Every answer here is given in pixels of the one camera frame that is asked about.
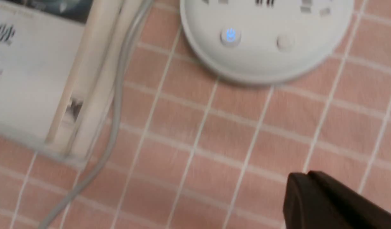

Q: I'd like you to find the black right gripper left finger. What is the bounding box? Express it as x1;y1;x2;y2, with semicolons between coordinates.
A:
283;173;349;229

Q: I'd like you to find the white desk lamp with sockets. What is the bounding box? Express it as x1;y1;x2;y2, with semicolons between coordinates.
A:
179;0;355;86

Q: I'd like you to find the grey lamp power cable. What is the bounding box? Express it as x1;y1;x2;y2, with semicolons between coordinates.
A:
38;0;154;229

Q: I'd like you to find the pink checkered tablecloth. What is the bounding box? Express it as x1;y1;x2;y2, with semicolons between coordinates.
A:
0;0;391;229

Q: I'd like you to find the top white self-driving book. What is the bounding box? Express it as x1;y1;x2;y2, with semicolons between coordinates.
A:
0;0;125;144

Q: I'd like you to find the middle white book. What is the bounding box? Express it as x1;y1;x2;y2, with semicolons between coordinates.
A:
44;0;142;157

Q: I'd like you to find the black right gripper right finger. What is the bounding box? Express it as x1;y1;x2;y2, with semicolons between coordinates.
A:
308;170;391;229

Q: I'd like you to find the bottom white book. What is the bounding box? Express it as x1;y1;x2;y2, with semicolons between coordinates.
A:
0;0;151;163

